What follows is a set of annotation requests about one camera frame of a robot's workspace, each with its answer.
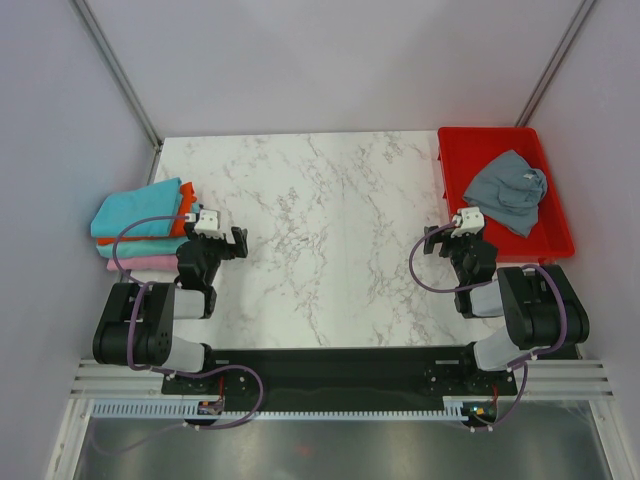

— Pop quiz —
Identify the grey t shirt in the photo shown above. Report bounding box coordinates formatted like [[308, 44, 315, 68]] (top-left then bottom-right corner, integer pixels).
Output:
[[463, 150, 548, 238]]

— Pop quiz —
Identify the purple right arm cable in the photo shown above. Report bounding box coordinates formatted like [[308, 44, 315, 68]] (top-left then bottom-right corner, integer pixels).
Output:
[[408, 224, 569, 434]]

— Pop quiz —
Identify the folded red t shirt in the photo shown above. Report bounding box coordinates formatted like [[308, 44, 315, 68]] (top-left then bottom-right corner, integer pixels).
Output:
[[90, 177, 197, 246]]

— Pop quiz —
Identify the folded pink t shirt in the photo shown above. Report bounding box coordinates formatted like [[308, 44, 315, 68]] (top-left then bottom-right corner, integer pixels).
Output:
[[96, 227, 188, 272]]

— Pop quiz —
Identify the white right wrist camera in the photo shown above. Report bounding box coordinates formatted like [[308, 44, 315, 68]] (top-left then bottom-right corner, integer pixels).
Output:
[[451, 206, 486, 238]]

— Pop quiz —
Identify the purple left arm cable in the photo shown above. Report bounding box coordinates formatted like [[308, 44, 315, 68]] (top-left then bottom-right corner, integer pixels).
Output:
[[112, 213, 266, 454]]

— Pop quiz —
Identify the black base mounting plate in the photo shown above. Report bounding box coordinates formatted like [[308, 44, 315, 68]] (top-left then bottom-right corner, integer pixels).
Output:
[[162, 346, 517, 409]]

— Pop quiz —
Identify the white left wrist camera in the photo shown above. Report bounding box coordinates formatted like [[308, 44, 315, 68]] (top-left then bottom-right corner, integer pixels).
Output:
[[184, 209, 223, 239]]

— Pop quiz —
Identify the aluminium frame rail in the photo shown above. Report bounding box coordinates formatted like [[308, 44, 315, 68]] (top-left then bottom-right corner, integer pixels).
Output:
[[71, 359, 613, 401]]

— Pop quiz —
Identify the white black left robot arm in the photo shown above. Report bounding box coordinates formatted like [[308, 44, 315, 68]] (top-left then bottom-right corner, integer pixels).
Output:
[[92, 227, 248, 393]]

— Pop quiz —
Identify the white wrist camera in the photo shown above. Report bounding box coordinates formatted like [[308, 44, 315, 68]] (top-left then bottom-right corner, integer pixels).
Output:
[[184, 209, 223, 239], [451, 206, 486, 238]]

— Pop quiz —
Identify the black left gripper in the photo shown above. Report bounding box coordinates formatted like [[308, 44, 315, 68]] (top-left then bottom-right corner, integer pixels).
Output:
[[184, 223, 247, 286]]

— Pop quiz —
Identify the red plastic bin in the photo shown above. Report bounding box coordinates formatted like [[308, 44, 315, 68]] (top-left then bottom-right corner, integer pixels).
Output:
[[437, 127, 575, 263]]

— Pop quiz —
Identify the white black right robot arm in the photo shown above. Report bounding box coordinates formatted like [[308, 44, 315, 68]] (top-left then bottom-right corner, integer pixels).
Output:
[[418, 225, 590, 394]]

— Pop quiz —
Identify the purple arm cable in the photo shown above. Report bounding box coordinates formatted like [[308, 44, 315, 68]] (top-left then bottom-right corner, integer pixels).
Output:
[[408, 224, 569, 434], [112, 213, 266, 454]]

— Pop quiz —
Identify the grey slotted cable duct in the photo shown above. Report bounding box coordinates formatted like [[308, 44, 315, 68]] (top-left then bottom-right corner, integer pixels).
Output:
[[91, 397, 496, 420]]

